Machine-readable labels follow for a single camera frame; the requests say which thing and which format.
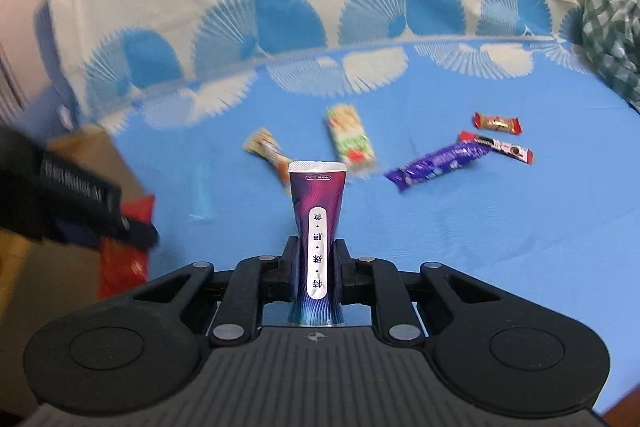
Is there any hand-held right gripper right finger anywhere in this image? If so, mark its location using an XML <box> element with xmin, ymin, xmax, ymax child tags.
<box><xmin>335</xmin><ymin>238</ymin><xmax>502</xmax><ymax>342</ymax></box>

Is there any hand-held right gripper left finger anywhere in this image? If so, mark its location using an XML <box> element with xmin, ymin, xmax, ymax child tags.
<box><xmin>131</xmin><ymin>236</ymin><xmax>301</xmax><ymax>348</ymax></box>

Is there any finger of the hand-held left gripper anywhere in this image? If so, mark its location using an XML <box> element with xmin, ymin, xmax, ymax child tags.
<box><xmin>100</xmin><ymin>214</ymin><xmax>161</xmax><ymax>252</ymax></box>

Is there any red snack packet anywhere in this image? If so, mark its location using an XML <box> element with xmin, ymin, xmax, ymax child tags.
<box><xmin>97</xmin><ymin>196</ymin><xmax>157</xmax><ymax>301</ymax></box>

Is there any brown cardboard box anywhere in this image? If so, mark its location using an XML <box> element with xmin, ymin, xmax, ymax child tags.
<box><xmin>0</xmin><ymin>124</ymin><xmax>156</xmax><ymax>408</ymax></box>

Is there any purple wavy snack packet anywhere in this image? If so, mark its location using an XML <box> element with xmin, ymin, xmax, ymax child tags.
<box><xmin>287</xmin><ymin>161</ymin><xmax>347</xmax><ymax>325</ymax></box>

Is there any green white cracker packet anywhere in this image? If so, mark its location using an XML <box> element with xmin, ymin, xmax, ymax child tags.
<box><xmin>324</xmin><ymin>104</ymin><xmax>378</xmax><ymax>175</ymax></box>

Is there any purple snack bar packet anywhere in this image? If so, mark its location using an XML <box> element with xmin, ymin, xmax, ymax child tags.
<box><xmin>384</xmin><ymin>141</ymin><xmax>492</xmax><ymax>194</ymax></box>

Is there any blue white printed bed sheet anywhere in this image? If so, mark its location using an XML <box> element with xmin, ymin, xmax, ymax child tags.
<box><xmin>34</xmin><ymin>0</ymin><xmax>640</xmax><ymax>417</ymax></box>

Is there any red white snack bar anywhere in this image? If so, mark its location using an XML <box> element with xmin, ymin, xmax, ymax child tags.
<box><xmin>458</xmin><ymin>131</ymin><xmax>535</xmax><ymax>166</ymax></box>

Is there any brown red candy bar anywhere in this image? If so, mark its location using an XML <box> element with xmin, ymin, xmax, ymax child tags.
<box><xmin>473</xmin><ymin>112</ymin><xmax>523</xmax><ymax>135</ymax></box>

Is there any green checked cloth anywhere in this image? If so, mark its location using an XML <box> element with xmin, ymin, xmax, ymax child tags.
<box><xmin>559</xmin><ymin>0</ymin><xmax>640</xmax><ymax>114</ymax></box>

